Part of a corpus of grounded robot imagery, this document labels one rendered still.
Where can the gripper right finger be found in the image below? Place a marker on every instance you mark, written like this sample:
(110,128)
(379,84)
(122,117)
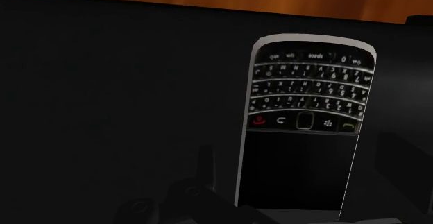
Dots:
(406,169)

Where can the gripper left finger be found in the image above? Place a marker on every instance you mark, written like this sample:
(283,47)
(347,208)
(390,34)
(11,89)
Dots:
(189,196)

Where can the black keyboard phone silver rim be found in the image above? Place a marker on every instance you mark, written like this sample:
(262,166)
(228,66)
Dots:
(301,115)

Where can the black table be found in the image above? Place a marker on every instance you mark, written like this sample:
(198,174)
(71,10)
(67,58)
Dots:
(101,98)

